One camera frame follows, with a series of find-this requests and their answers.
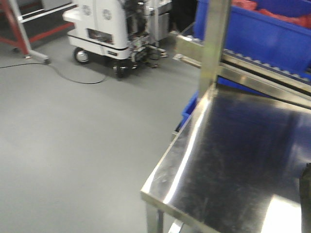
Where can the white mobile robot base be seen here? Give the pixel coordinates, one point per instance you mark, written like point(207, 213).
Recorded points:
point(125, 31)

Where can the lower blue plastic bin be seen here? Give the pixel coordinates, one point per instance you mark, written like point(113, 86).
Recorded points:
point(187, 111)

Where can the white roller track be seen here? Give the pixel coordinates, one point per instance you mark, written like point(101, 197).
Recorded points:
point(301, 76)

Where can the blue bin with red bags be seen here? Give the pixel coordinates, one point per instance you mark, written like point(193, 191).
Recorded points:
point(270, 40)

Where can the right red foam bag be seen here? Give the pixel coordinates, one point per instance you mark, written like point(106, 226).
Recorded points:
point(296, 12)

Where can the stainless steel rack frame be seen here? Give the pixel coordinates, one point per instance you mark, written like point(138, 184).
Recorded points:
point(242, 77)

